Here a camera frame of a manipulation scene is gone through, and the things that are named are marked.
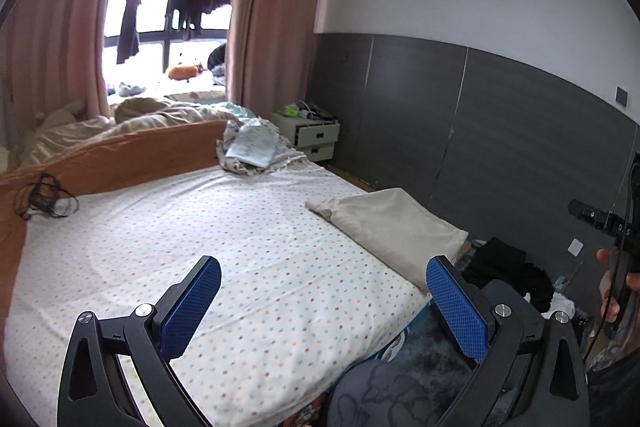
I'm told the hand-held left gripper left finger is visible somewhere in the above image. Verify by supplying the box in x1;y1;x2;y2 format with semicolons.
57;255;222;427

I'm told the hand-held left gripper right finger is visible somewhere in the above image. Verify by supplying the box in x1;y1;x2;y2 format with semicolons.
426;255;591;427

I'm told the beige jacket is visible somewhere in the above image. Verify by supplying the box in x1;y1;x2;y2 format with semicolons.
305;188;469;295

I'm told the black clothes pile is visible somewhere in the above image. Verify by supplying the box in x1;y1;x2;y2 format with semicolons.
460;237;556;313

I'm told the person's right hand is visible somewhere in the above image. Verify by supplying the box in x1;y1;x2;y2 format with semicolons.
596;248;640;324

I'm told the grey fluffy rug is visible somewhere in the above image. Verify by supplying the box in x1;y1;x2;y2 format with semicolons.
350;257;591;427

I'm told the bed with dotted sheet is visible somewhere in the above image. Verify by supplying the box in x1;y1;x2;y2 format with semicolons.
0;117;471;427

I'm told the person's right leg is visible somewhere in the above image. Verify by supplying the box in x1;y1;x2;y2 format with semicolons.
325;357;481;427

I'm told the orange blanket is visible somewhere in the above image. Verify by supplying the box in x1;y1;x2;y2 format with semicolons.
0;120;236;298

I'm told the light blue printed cloth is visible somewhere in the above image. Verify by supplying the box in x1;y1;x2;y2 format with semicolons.
225;122;279;168

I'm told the beige duvet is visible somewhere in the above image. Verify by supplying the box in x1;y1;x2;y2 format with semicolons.
20;97;251;165

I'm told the white nightstand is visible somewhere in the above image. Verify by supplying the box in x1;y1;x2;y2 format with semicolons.
270;110;342;164

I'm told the orange plush toy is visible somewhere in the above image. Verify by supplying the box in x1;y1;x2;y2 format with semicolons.
167;62;206;81

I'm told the dark cloth bundle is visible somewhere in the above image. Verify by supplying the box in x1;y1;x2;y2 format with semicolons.
207;43;228;73

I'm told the long dark hanging garment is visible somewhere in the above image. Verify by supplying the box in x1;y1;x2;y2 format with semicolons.
116;0;149;64

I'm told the pink curtain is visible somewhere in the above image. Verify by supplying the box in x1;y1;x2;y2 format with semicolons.
0;0;133;158
226;0;333;118

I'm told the black cable bundle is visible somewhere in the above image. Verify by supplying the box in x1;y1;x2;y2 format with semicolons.
15;172;80;220

